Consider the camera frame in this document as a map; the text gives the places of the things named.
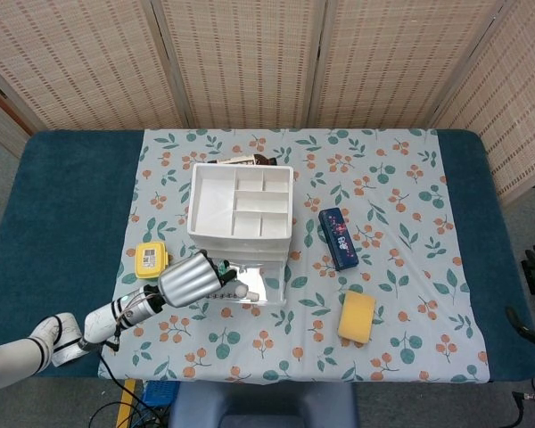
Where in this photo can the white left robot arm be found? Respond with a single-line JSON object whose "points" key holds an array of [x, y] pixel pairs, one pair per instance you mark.
{"points": [[102, 321]]}

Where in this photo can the small white ball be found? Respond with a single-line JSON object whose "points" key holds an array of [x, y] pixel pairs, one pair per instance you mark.
{"points": [[241, 290]]}

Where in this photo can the yellow sponge green backing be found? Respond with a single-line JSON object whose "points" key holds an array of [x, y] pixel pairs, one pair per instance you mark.
{"points": [[356, 316]]}

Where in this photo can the brown bottle white label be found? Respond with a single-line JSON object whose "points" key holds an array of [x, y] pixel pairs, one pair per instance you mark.
{"points": [[241, 160]]}

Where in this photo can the yellow small box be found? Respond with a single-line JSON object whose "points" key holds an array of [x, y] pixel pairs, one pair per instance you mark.
{"points": [[150, 260]]}

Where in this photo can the blue plastic basket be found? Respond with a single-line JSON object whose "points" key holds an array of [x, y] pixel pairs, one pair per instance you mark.
{"points": [[160, 392]]}

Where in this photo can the blue padded robot base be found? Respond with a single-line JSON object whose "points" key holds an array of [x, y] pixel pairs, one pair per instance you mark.
{"points": [[258, 405]]}

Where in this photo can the dark blue patterned case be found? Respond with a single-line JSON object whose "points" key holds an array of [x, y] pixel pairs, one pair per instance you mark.
{"points": [[339, 238]]}

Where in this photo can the small white cylinder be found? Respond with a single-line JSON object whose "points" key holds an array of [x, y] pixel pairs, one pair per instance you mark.
{"points": [[252, 294]]}

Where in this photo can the teal velvet table cover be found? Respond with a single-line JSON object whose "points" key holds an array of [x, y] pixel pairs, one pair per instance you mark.
{"points": [[62, 223]]}

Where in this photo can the woven bamboo folding screen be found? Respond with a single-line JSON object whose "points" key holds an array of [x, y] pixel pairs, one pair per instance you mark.
{"points": [[249, 58]]}

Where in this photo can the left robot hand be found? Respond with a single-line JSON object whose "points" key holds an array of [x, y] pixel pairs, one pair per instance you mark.
{"points": [[187, 281]]}

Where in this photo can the white drawer organizer box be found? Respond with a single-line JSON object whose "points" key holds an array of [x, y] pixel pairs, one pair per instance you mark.
{"points": [[214, 200]]}

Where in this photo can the floral fruit print tablecloth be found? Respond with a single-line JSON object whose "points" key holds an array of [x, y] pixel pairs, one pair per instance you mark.
{"points": [[383, 267]]}

